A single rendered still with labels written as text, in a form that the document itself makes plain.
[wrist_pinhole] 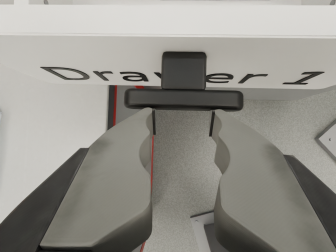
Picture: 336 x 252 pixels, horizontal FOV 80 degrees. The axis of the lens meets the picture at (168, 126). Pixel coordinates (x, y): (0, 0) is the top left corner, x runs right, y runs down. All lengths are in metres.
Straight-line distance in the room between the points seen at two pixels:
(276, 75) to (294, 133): 1.00
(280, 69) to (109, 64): 0.13
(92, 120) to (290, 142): 1.02
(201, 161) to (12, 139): 0.85
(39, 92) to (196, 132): 0.81
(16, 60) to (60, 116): 0.14
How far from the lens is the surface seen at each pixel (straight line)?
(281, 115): 1.16
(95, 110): 0.30
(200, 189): 1.07
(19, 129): 0.35
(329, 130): 1.24
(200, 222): 1.11
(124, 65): 0.16
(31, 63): 0.20
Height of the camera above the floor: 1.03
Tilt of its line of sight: 86 degrees down
